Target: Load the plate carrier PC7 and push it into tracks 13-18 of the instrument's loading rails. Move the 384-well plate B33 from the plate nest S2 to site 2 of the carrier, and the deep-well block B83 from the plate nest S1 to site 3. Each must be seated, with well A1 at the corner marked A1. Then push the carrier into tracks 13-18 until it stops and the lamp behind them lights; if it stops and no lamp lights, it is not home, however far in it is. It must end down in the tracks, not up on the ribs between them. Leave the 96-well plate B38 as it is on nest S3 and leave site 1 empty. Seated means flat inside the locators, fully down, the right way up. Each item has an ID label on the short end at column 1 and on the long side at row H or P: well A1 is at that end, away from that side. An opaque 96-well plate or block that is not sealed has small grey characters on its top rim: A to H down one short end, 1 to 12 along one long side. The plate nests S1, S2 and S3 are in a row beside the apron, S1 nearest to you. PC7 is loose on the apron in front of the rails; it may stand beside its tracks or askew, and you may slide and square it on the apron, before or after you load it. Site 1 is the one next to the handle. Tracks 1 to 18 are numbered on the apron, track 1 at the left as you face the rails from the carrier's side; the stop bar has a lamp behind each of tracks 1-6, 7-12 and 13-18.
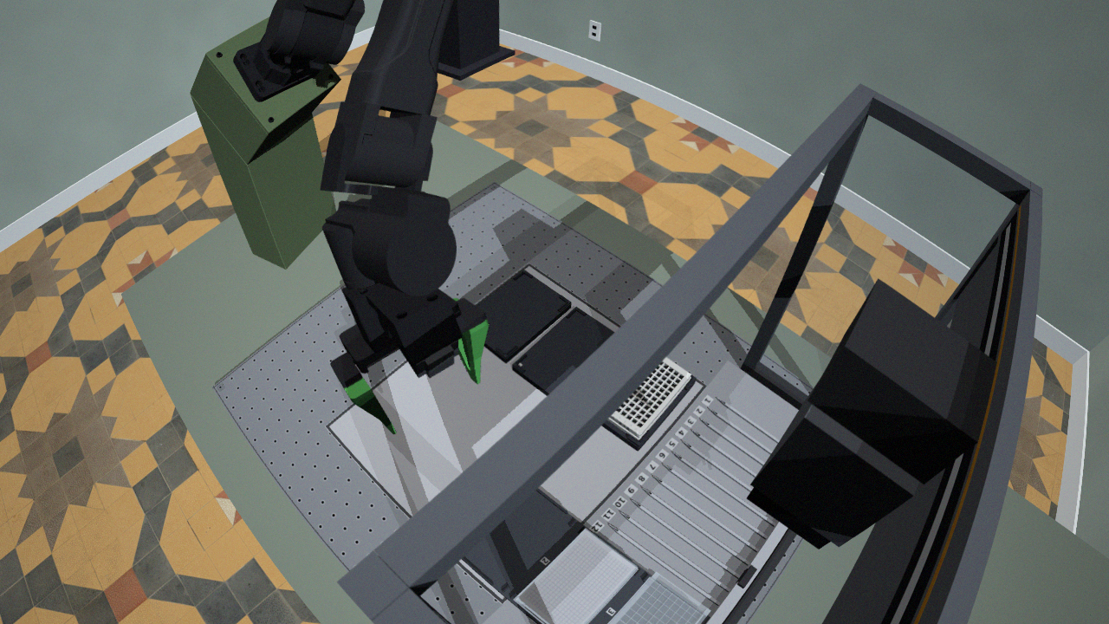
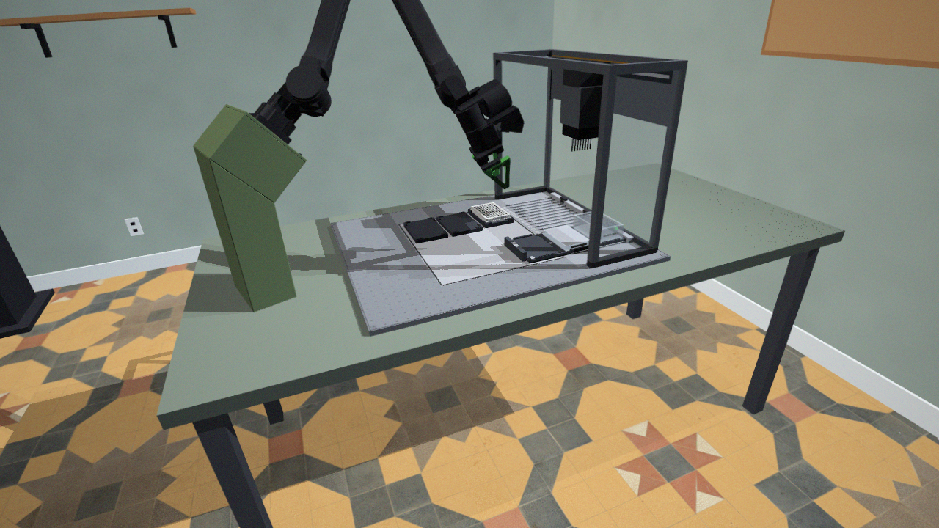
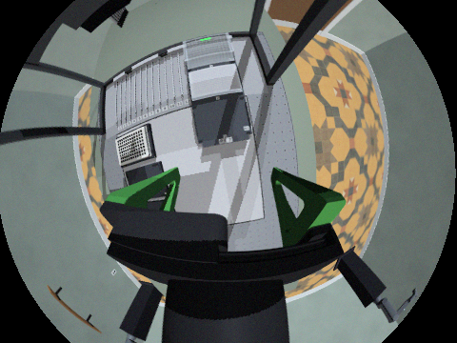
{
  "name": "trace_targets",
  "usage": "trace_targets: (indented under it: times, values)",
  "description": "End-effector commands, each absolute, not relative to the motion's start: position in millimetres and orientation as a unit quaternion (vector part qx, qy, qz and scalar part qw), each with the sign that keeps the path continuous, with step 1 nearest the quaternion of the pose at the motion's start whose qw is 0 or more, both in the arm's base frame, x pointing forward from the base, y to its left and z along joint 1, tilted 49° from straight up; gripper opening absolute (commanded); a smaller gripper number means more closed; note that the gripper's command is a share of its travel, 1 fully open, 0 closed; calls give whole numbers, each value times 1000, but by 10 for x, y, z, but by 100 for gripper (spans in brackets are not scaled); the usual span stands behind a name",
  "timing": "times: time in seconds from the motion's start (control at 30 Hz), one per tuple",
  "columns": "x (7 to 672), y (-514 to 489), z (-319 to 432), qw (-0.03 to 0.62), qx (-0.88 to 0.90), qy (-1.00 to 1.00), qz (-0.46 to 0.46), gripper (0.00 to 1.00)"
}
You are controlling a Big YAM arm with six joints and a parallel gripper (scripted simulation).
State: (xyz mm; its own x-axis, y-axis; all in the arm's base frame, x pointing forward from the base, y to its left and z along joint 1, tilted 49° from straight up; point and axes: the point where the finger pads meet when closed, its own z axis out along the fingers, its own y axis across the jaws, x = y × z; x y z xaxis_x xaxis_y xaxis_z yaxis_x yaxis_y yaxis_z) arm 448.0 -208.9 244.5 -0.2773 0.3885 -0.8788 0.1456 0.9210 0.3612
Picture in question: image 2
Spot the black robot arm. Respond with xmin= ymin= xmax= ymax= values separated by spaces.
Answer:
xmin=251 ymin=0 xmax=524 ymax=150

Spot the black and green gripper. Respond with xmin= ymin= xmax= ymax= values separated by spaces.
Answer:
xmin=465 ymin=122 xmax=511 ymax=189

